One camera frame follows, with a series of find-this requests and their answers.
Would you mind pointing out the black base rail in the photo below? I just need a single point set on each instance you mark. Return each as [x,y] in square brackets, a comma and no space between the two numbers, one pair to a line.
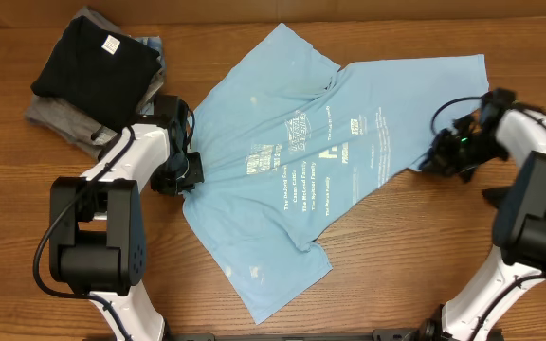
[282,337]

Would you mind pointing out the light blue printed t-shirt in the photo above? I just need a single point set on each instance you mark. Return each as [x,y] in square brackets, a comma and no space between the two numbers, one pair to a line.
[290,141]

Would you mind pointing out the folded black t-shirt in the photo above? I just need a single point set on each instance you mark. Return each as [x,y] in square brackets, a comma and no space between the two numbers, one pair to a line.
[101,72]

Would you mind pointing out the folded blue denim garment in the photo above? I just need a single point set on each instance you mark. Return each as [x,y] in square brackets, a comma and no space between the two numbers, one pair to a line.
[155,47]

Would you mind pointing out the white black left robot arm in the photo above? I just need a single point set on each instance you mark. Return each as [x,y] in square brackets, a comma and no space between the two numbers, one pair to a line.
[95,246]

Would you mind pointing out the crumpled black garment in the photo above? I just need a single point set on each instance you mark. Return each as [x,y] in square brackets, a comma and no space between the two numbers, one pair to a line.
[495,196]

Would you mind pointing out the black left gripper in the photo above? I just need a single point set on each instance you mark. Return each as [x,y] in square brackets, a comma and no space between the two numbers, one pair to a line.
[158,183]

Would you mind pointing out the folded grey garment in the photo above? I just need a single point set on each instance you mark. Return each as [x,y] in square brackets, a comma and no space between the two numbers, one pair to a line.
[63,118]

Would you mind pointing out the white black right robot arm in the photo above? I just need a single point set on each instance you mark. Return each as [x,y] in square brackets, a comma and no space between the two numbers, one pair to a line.
[504,128]

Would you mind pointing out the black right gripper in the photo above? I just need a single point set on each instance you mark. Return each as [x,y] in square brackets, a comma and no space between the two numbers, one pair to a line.
[444,158]

